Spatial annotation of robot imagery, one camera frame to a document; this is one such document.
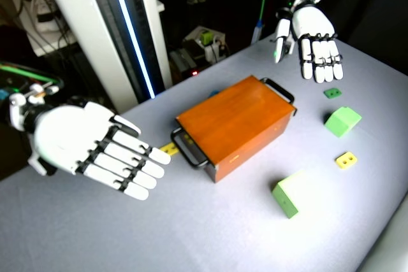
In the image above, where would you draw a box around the white plug connector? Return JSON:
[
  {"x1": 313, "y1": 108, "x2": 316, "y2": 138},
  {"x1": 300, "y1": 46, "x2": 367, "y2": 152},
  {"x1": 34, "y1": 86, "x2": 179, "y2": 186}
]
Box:
[{"x1": 251, "y1": 19, "x2": 265, "y2": 45}]

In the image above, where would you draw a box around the grey table cloth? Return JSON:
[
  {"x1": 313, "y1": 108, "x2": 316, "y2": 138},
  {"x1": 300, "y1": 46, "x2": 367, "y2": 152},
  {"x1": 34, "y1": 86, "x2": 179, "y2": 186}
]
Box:
[{"x1": 0, "y1": 31, "x2": 408, "y2": 272}]

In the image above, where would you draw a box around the light green cube block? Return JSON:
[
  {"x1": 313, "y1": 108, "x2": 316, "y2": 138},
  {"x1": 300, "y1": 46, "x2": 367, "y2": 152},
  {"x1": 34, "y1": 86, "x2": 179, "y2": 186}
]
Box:
[{"x1": 271, "y1": 169, "x2": 315, "y2": 219}]

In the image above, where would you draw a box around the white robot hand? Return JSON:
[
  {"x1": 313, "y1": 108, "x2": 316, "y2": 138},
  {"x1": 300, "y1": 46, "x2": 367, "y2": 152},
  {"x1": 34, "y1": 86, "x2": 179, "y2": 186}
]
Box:
[
  {"x1": 272, "y1": 3, "x2": 345, "y2": 84},
  {"x1": 27, "y1": 96, "x2": 172, "y2": 201}
]

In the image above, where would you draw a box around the small dark green two-hole block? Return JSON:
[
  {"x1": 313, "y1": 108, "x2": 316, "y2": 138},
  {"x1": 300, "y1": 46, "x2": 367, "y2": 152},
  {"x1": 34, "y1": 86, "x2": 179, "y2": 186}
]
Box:
[{"x1": 323, "y1": 87, "x2": 343, "y2": 99}]

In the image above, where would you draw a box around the white power strip with plugs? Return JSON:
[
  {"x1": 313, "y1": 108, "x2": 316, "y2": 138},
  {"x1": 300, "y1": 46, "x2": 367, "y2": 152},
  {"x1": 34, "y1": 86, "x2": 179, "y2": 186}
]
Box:
[{"x1": 183, "y1": 25, "x2": 228, "y2": 64}]

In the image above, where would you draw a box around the white column with blue light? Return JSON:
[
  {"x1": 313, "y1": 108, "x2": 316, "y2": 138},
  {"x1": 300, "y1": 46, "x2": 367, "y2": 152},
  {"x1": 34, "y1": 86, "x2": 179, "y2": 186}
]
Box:
[{"x1": 37, "y1": 0, "x2": 173, "y2": 114}]

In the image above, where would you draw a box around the light green house-shaped block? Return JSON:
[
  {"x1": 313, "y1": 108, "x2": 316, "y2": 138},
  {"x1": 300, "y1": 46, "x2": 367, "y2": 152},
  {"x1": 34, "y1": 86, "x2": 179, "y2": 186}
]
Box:
[{"x1": 324, "y1": 106, "x2": 363, "y2": 138}]

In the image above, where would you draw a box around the small yellow two-hole block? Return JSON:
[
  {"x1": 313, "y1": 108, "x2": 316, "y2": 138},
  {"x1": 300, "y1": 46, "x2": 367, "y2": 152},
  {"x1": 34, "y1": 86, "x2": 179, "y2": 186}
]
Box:
[{"x1": 335, "y1": 151, "x2": 358, "y2": 171}]

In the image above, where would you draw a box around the orange wooden box with handles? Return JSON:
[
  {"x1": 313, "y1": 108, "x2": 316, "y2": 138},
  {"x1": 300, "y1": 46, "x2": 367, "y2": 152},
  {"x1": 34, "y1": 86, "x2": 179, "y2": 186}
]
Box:
[{"x1": 170, "y1": 75, "x2": 298, "y2": 170}]

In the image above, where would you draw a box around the white device on shelf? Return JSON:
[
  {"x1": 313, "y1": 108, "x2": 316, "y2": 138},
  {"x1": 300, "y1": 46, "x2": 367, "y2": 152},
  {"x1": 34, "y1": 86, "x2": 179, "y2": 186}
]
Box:
[{"x1": 18, "y1": 0, "x2": 66, "y2": 34}]

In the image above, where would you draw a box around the flat yellow block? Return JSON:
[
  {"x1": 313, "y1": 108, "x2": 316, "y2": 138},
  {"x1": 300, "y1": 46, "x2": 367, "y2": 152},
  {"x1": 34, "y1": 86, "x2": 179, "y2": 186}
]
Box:
[{"x1": 159, "y1": 134, "x2": 194, "y2": 157}]

